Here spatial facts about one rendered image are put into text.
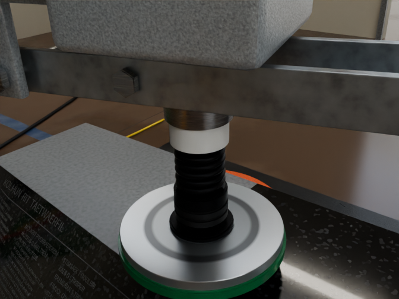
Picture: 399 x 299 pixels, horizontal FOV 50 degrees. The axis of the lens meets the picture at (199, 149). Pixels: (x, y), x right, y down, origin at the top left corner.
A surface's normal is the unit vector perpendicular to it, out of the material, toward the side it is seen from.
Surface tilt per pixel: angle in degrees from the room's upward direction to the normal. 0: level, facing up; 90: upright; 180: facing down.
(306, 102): 90
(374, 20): 90
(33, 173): 0
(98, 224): 0
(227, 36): 90
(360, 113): 90
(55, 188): 0
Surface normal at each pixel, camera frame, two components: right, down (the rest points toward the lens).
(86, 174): -0.02, -0.88
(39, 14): 0.79, 0.27
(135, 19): -0.40, 0.44
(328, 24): -0.61, 0.38
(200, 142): 0.08, 0.46
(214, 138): 0.46, 0.40
